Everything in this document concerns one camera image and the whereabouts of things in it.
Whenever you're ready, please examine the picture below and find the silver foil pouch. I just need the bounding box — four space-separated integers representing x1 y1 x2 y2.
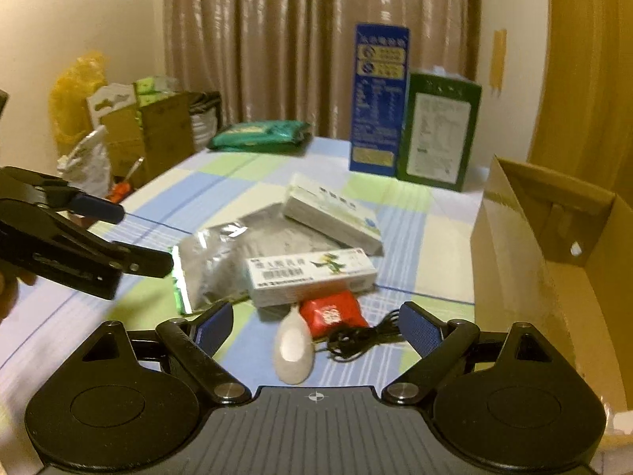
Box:
171 204 342 315

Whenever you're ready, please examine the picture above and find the black cable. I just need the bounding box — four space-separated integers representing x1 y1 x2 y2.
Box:
325 308 408 363

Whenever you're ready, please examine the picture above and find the white plastic bottle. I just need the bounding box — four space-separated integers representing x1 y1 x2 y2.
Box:
274 304 315 385

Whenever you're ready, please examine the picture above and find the white ointment box green print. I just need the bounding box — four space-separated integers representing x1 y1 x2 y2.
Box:
244 249 378 308

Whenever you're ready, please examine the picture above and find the red sachet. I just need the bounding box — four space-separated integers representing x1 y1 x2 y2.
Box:
299 291 368 340

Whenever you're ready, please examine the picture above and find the long white medicine box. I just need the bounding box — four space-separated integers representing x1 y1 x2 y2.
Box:
282 174 383 255

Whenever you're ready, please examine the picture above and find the person's hand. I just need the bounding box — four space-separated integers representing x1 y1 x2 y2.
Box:
0 269 38 321

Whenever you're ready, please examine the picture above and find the checkered tablecloth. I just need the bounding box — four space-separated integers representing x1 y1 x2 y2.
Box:
1 139 485 474

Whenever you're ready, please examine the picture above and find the yellow plastic bag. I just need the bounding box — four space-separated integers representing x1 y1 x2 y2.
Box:
48 50 107 157

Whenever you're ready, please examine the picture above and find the floor cardboard box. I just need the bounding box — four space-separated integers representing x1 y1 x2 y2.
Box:
86 76 223 186

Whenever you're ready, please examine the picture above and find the brown cardboard box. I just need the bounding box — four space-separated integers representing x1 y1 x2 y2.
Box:
470 158 632 414

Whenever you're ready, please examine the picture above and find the green wet wipes pack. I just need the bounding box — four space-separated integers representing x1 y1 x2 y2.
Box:
207 120 311 153

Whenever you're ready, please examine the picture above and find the tall green carton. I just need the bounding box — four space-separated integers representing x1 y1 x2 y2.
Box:
396 68 482 192

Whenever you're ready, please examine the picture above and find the beige curtain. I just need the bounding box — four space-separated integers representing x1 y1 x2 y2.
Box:
163 0 481 139

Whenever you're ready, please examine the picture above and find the tall blue carton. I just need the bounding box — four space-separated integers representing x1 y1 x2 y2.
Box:
350 23 410 177

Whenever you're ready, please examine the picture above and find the orange handled tool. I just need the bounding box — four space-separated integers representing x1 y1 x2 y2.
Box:
107 158 145 204

